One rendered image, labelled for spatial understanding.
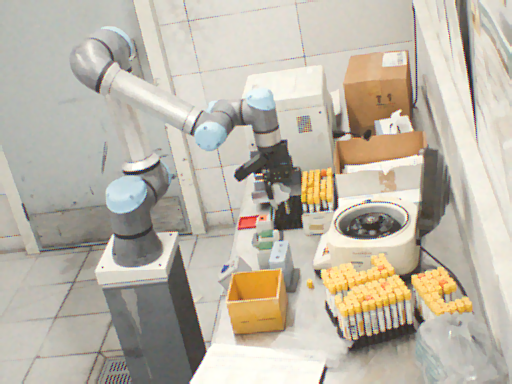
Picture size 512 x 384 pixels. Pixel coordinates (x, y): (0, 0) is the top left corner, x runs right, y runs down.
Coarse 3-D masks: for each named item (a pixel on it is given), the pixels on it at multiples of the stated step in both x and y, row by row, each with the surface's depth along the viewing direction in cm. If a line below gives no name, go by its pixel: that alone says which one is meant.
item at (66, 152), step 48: (0, 0) 385; (48, 0) 383; (96, 0) 381; (144, 0) 379; (0, 48) 396; (48, 48) 394; (144, 48) 390; (0, 96) 408; (48, 96) 406; (96, 96) 404; (0, 144) 421; (48, 144) 419; (96, 144) 416; (48, 192) 432; (96, 192) 430; (192, 192) 424; (48, 240) 446; (96, 240) 444
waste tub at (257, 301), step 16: (240, 272) 211; (256, 272) 210; (272, 272) 209; (240, 288) 213; (256, 288) 212; (272, 288) 212; (240, 304) 199; (256, 304) 199; (272, 304) 198; (240, 320) 202; (256, 320) 201; (272, 320) 201
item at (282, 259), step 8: (288, 240) 220; (280, 248) 218; (288, 248) 219; (272, 256) 215; (280, 256) 214; (288, 256) 218; (272, 264) 213; (280, 264) 213; (288, 264) 217; (288, 272) 217; (296, 272) 222; (288, 280) 216; (296, 280) 219; (288, 288) 216
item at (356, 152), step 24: (336, 144) 260; (360, 144) 261; (384, 144) 260; (408, 144) 259; (336, 168) 246; (360, 168) 260; (384, 168) 256; (408, 168) 237; (360, 192) 242; (384, 192) 242
